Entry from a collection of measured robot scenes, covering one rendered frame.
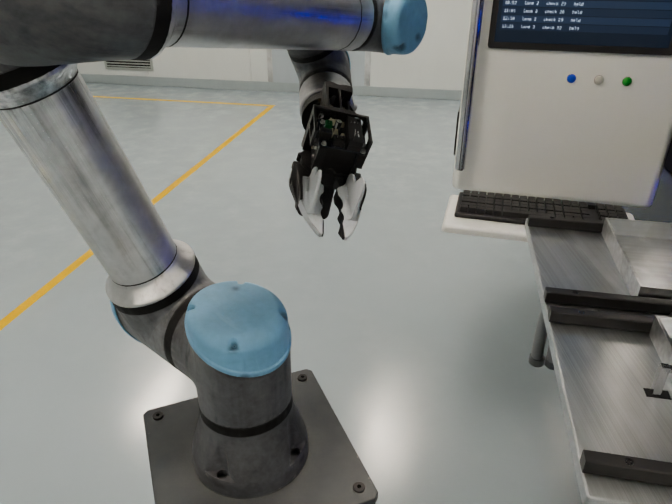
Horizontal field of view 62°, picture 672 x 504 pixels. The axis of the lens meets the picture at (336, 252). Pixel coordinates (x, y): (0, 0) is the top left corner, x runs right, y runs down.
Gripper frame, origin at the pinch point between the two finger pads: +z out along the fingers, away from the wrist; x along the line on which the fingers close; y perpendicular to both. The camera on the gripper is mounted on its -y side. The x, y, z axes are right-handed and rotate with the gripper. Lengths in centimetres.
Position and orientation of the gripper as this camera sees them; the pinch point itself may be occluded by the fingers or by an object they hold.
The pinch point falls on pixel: (330, 232)
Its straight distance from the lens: 64.1
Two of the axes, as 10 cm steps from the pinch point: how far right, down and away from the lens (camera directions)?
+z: 0.5, 7.5, -6.5
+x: 9.6, 1.5, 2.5
